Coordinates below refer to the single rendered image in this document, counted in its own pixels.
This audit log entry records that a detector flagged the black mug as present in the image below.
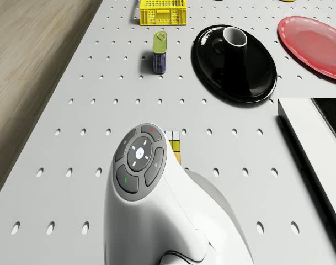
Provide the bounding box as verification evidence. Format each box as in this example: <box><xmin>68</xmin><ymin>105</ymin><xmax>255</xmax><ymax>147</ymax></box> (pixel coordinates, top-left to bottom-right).
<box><xmin>212</xmin><ymin>25</ymin><xmax>262</xmax><ymax>97</ymax></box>

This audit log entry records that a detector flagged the puzzle cube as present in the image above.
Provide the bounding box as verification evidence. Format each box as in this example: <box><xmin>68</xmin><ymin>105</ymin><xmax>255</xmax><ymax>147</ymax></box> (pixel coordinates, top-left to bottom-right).
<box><xmin>163</xmin><ymin>130</ymin><xmax>183</xmax><ymax>166</ymax></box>

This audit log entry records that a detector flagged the black plate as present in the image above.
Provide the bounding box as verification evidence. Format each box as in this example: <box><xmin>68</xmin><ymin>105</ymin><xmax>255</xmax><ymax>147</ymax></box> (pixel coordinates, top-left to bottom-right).
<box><xmin>190</xmin><ymin>24</ymin><xmax>278</xmax><ymax>104</ymax></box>

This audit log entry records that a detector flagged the flat-sided can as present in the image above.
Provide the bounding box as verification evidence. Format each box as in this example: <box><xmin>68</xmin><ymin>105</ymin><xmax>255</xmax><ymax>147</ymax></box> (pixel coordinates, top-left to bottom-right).
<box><xmin>152</xmin><ymin>30</ymin><xmax>168</xmax><ymax>75</ymax></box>

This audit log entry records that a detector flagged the yellow basket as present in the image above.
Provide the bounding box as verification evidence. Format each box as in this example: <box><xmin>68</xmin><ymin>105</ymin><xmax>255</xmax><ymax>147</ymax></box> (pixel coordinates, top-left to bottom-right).
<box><xmin>140</xmin><ymin>0</ymin><xmax>188</xmax><ymax>27</ymax></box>

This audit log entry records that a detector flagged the black stove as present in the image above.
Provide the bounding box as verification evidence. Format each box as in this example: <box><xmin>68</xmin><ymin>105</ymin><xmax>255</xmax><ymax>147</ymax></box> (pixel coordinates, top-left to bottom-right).
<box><xmin>278</xmin><ymin>97</ymin><xmax>336</xmax><ymax>249</ymax></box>

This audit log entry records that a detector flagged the red plate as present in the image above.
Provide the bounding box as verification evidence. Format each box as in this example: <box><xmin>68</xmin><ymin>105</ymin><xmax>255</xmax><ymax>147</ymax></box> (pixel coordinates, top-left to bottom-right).
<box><xmin>276</xmin><ymin>15</ymin><xmax>336</xmax><ymax>83</ymax></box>

